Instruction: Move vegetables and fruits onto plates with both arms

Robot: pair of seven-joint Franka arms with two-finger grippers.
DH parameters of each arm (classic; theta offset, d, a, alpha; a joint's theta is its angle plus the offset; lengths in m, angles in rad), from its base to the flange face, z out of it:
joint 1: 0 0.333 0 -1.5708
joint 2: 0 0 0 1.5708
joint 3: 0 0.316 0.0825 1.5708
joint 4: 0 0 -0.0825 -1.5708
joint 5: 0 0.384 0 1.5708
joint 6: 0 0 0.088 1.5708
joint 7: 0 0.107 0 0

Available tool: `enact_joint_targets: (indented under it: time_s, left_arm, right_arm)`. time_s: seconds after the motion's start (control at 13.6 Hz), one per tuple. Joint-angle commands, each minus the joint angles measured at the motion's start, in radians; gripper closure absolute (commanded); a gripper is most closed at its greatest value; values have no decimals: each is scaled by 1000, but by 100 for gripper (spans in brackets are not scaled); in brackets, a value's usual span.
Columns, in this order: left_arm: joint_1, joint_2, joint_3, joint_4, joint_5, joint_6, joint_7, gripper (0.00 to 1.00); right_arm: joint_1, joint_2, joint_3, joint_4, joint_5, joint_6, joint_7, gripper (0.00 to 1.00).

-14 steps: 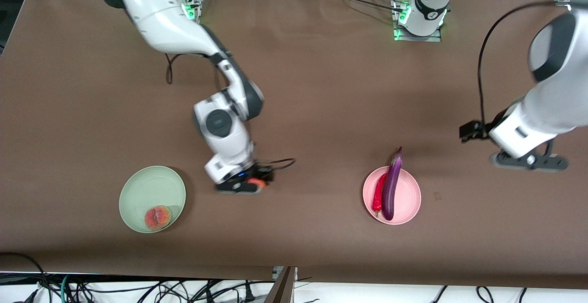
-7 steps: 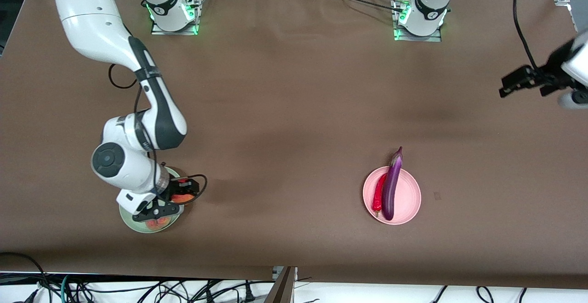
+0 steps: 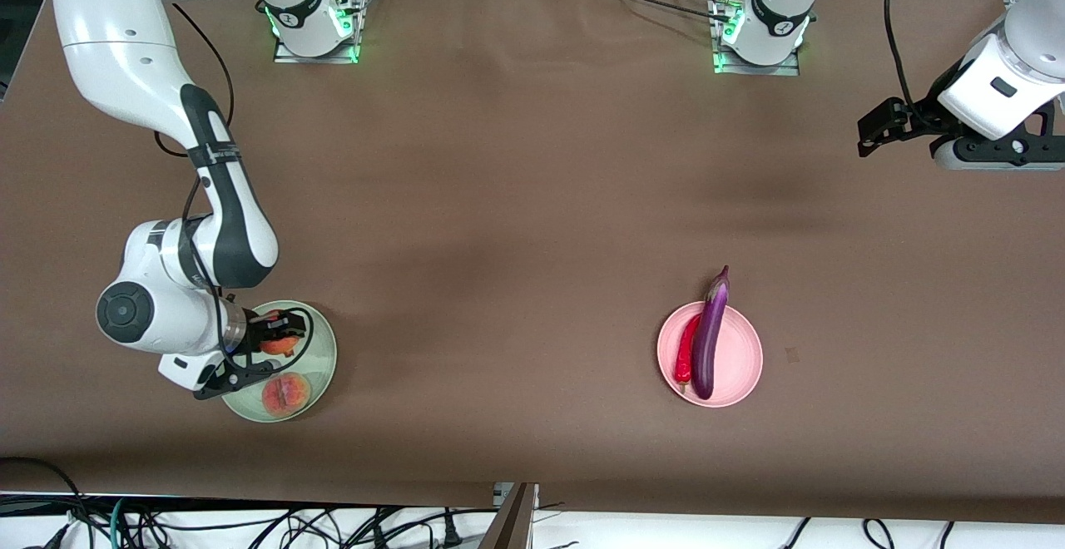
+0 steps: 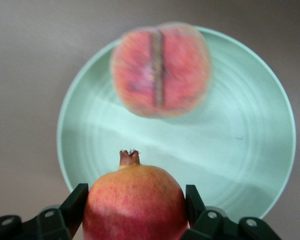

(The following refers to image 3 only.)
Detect pink plate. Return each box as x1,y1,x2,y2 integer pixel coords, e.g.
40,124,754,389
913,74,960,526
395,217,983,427
656,301,764,408

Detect orange peach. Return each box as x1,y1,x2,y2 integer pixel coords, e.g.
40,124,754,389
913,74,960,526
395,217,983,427
262,372,312,417

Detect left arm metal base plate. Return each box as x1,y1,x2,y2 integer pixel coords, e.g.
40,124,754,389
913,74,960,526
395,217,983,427
711,0,804,76

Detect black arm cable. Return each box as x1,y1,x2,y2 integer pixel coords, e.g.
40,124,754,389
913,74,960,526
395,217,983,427
882,0,924,113
154,0,315,367

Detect brown table cover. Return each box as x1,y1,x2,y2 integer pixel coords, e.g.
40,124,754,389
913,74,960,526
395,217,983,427
0,0,1065,525

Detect red chili pepper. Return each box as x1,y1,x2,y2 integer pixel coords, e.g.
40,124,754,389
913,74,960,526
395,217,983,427
675,312,704,393

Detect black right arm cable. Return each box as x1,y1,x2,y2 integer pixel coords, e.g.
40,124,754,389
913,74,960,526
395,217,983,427
154,0,315,367

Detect purple eggplant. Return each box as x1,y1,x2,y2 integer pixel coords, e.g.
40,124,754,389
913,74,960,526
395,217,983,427
691,265,731,401

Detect thick black floor cable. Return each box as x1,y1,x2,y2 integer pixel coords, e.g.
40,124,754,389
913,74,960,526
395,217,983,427
0,456,88,549

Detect teal floor cable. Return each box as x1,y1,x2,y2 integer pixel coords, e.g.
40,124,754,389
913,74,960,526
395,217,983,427
108,497,134,549

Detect brown wooden post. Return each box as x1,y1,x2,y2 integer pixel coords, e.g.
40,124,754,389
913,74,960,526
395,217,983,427
478,482,538,549

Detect red pomegranate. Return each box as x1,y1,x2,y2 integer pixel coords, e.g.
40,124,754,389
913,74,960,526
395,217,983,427
260,331,302,359

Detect light green plate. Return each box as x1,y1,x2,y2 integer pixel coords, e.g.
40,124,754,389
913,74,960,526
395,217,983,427
220,299,339,423

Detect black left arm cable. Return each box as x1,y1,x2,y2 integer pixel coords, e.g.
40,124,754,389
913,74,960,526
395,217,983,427
882,0,924,113

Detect black floor cable with plug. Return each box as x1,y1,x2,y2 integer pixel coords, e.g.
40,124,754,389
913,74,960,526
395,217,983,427
366,507,467,549

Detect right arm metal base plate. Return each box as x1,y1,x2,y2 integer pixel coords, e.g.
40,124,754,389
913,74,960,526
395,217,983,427
273,0,363,65

